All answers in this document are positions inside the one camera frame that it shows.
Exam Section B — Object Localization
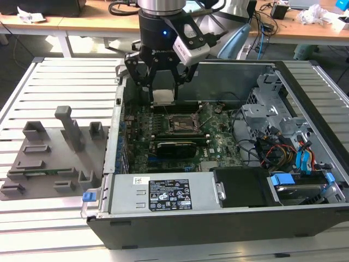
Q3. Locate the pale blue teach pendant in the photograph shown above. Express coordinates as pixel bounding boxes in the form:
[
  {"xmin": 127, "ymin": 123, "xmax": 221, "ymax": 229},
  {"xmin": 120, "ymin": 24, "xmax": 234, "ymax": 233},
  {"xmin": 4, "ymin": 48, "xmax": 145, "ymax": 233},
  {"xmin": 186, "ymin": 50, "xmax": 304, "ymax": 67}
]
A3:
[{"xmin": 217, "ymin": 21, "xmax": 252, "ymax": 60}]

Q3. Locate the black graphics card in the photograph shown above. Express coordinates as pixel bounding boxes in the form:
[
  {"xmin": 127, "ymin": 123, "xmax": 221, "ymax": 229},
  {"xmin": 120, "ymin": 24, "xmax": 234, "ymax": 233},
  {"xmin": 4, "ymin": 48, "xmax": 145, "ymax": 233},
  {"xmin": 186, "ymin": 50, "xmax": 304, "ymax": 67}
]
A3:
[{"xmin": 154, "ymin": 140, "xmax": 197, "ymax": 159}]

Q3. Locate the black camera bracket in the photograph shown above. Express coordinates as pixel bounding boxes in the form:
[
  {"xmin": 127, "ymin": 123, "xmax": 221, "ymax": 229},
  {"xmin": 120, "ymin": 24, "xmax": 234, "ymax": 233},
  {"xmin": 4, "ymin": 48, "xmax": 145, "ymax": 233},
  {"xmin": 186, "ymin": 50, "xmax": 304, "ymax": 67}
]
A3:
[{"xmin": 160, "ymin": 13, "xmax": 209, "ymax": 46}]

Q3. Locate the silver chipset heatsink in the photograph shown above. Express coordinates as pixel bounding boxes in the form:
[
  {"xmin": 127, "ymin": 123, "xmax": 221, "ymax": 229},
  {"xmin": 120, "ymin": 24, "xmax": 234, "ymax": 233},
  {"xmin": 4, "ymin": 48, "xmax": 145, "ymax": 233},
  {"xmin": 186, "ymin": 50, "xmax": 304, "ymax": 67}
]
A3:
[{"xmin": 200, "ymin": 160, "xmax": 222, "ymax": 172}]

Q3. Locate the black open PC case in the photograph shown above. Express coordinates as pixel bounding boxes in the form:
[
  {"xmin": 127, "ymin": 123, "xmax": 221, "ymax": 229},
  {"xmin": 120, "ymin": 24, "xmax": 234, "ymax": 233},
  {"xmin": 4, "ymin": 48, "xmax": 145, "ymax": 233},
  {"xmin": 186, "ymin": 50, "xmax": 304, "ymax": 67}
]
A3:
[{"xmin": 80, "ymin": 58, "xmax": 349, "ymax": 251}]

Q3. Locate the pale green bin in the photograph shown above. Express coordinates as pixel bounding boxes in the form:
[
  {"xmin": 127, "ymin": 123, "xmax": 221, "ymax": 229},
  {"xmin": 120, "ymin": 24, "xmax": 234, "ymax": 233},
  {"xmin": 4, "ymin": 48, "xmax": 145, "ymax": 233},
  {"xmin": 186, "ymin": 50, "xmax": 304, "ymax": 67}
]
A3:
[{"xmin": 293, "ymin": 43, "xmax": 320, "ymax": 61}]

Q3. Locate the green motherboard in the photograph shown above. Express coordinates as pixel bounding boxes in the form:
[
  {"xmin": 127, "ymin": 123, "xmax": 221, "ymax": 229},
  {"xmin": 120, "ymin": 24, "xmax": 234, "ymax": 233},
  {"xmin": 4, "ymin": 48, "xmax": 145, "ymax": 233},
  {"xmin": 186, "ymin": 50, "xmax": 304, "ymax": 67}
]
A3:
[{"xmin": 122, "ymin": 101, "xmax": 246, "ymax": 174}]

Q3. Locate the silver CPU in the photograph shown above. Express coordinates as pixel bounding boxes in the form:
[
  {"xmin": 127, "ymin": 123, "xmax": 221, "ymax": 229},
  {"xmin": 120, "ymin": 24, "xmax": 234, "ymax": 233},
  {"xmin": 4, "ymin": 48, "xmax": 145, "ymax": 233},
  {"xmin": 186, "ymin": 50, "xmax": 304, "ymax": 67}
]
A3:
[{"xmin": 152, "ymin": 87, "xmax": 176, "ymax": 106}]

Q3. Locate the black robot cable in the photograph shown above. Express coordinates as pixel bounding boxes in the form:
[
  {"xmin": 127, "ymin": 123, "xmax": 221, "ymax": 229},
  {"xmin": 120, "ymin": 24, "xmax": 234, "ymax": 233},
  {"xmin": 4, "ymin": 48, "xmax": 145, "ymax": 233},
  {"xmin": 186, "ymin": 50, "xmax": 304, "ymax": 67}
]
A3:
[{"xmin": 201, "ymin": 0, "xmax": 230, "ymax": 47}]

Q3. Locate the crumpled white paper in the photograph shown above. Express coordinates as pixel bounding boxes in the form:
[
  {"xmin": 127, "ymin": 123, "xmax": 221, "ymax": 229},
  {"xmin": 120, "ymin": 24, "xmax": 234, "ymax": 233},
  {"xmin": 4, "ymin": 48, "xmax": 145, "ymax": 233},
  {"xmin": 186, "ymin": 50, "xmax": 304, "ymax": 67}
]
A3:
[{"xmin": 16, "ymin": 7, "xmax": 46, "ymax": 23}]

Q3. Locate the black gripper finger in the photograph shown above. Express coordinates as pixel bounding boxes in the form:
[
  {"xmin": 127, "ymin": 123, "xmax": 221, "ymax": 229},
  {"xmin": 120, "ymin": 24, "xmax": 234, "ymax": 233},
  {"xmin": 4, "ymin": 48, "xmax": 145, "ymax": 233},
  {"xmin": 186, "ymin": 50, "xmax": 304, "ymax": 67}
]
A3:
[
  {"xmin": 124, "ymin": 51, "xmax": 157, "ymax": 108},
  {"xmin": 169, "ymin": 61, "xmax": 201, "ymax": 106}
]

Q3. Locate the blue flat data cable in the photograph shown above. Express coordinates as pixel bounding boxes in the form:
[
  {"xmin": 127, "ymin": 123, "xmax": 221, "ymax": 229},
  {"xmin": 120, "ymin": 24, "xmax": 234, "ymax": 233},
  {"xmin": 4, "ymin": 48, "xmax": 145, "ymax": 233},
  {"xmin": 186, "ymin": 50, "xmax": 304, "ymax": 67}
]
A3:
[{"xmin": 295, "ymin": 130, "xmax": 315, "ymax": 176}]

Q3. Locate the grey laptop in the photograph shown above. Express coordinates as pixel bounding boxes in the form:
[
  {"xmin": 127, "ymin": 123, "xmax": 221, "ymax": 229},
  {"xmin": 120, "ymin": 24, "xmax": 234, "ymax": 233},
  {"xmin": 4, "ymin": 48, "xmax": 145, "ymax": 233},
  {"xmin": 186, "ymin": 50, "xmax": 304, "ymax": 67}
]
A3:
[{"xmin": 288, "ymin": 0, "xmax": 320, "ymax": 9}]

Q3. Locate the wooden desk white frame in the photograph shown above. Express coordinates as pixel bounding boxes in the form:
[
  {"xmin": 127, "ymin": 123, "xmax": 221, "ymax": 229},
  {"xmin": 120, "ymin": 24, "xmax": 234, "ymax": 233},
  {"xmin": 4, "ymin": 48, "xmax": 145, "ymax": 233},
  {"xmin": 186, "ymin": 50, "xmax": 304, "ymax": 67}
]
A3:
[{"xmin": 0, "ymin": 9, "xmax": 349, "ymax": 59}]

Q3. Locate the white box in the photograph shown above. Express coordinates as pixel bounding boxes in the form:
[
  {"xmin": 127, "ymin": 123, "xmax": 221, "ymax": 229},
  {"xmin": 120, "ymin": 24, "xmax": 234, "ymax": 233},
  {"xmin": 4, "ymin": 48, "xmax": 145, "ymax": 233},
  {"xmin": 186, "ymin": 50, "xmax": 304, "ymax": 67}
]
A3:
[{"xmin": 337, "ymin": 15, "xmax": 349, "ymax": 31}]

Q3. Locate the blue hanging cable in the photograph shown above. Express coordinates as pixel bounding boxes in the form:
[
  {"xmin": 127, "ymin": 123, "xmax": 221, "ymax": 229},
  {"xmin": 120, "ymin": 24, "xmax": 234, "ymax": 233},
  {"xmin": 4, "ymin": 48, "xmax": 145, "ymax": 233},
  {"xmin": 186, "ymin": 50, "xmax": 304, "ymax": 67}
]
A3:
[{"xmin": 258, "ymin": 23, "xmax": 267, "ymax": 60}]

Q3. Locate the black plastic shroud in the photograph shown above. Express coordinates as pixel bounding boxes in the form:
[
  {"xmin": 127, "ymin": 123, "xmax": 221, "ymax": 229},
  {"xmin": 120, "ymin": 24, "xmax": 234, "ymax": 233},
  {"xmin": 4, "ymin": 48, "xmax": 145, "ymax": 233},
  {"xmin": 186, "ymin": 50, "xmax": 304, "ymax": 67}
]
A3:
[{"xmin": 212, "ymin": 166, "xmax": 282, "ymax": 209}]

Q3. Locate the small black box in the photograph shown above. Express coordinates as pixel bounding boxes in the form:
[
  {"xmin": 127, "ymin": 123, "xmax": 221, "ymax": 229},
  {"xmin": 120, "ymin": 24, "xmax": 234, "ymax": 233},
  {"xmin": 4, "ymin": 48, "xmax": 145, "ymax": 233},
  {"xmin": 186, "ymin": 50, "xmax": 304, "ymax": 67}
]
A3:
[{"xmin": 270, "ymin": 3, "xmax": 289, "ymax": 20}]

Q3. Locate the red yellow wire bundle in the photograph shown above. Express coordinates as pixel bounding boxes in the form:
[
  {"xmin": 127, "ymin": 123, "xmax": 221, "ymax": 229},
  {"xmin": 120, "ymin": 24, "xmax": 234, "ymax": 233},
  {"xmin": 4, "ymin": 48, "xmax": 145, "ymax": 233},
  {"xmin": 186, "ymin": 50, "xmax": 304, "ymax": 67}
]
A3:
[{"xmin": 258, "ymin": 143, "xmax": 298, "ymax": 168}]

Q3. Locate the black cable bundle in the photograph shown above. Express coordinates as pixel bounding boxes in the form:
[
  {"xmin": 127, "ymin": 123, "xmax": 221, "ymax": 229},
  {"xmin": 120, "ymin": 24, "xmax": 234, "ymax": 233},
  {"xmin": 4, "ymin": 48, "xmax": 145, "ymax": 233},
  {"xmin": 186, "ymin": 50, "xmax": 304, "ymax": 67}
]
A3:
[{"xmin": 231, "ymin": 108, "xmax": 273, "ymax": 167}]

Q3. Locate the blue case latch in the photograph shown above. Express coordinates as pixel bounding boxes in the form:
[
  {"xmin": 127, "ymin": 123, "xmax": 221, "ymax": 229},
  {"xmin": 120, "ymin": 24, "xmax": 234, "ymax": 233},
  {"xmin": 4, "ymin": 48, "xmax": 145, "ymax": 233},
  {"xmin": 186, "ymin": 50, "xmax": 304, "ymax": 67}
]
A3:
[{"xmin": 81, "ymin": 192, "xmax": 97, "ymax": 204}]

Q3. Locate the metal socket cover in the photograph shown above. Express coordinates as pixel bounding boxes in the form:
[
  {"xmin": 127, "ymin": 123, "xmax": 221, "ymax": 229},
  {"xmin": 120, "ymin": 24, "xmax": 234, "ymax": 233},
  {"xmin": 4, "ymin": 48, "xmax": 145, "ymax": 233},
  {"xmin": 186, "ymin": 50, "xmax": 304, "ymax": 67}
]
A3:
[{"xmin": 192, "ymin": 103, "xmax": 214, "ymax": 129}]

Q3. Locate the black adapter with cable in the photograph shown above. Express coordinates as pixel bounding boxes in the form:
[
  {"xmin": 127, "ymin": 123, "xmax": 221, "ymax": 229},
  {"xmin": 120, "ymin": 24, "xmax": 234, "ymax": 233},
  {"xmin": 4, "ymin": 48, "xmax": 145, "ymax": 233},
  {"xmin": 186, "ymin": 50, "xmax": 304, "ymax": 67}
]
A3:
[{"xmin": 252, "ymin": 10, "xmax": 279, "ymax": 54}]

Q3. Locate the grey parts rack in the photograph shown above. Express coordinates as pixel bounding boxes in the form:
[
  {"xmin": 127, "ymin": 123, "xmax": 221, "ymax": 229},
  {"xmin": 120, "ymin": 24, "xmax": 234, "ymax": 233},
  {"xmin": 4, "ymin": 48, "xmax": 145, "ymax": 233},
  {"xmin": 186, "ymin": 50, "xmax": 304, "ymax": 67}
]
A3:
[{"xmin": 0, "ymin": 105, "xmax": 110, "ymax": 202}]

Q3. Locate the black bag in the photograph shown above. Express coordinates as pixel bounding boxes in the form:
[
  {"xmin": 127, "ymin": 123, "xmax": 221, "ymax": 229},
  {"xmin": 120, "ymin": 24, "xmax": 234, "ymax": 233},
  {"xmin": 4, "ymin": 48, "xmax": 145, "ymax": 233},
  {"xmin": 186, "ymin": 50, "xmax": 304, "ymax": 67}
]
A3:
[{"xmin": 0, "ymin": 0, "xmax": 87, "ymax": 17}]

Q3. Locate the CPU socket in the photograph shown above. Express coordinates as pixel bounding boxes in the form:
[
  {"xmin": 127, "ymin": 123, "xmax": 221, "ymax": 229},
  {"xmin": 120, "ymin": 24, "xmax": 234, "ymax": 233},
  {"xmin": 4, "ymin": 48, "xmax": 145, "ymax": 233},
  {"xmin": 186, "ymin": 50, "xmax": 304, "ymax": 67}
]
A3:
[{"xmin": 166, "ymin": 113, "xmax": 199, "ymax": 135}]

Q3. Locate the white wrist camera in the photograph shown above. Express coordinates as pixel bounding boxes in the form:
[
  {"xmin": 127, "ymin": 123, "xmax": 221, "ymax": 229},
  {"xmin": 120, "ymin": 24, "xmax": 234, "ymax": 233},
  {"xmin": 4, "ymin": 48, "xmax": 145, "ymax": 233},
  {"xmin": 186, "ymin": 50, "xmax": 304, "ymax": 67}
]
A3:
[{"xmin": 173, "ymin": 34, "xmax": 211, "ymax": 67}]

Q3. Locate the grey power supply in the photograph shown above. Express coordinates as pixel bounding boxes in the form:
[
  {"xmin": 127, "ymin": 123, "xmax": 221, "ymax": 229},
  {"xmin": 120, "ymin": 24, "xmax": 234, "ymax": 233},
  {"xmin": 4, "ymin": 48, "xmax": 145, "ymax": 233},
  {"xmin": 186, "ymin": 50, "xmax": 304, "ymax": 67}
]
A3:
[{"xmin": 98, "ymin": 171, "xmax": 219, "ymax": 217}]

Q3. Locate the black RAM slot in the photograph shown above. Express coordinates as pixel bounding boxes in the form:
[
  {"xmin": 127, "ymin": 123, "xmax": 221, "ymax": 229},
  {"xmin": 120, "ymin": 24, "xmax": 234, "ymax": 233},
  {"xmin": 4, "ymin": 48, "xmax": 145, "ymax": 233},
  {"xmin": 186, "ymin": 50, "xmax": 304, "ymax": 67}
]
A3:
[
  {"xmin": 174, "ymin": 99, "xmax": 203, "ymax": 108},
  {"xmin": 152, "ymin": 105, "xmax": 202, "ymax": 115},
  {"xmin": 154, "ymin": 136, "xmax": 212, "ymax": 146},
  {"xmin": 152, "ymin": 132, "xmax": 211, "ymax": 140}
]

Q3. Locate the silver metal drive cage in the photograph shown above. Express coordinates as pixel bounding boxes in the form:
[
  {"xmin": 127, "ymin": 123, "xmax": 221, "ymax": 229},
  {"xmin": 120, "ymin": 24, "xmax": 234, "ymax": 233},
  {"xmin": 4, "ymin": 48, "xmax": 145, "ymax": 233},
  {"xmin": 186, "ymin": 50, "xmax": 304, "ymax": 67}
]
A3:
[{"xmin": 241, "ymin": 71, "xmax": 314, "ymax": 150}]

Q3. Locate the clear plastic bag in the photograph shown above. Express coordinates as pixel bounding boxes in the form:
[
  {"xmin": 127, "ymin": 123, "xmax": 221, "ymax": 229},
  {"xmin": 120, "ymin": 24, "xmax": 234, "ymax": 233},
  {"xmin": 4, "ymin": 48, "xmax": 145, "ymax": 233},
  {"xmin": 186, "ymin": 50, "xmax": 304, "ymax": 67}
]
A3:
[{"xmin": 296, "ymin": 4, "xmax": 340, "ymax": 26}]

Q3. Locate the hard disk in blue carrier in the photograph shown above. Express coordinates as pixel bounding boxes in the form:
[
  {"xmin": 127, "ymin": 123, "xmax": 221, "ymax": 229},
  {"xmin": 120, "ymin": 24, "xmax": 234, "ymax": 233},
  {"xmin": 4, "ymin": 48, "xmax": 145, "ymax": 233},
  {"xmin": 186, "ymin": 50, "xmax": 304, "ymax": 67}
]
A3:
[{"xmin": 268, "ymin": 171, "xmax": 336, "ymax": 206}]

